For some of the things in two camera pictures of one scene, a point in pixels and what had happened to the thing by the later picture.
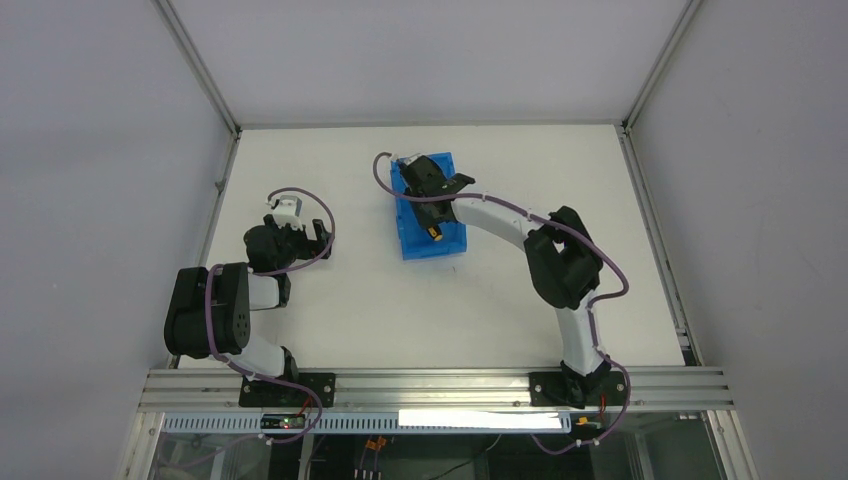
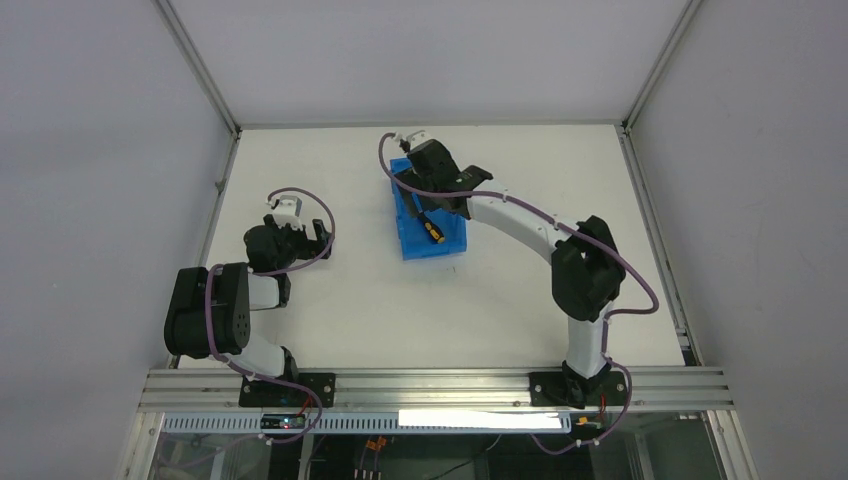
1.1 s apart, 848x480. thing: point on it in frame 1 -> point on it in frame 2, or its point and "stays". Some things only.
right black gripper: [436, 211] -> [422, 161]
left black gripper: [303, 238] stays
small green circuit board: [282, 421] stays
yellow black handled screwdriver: [435, 232] stays
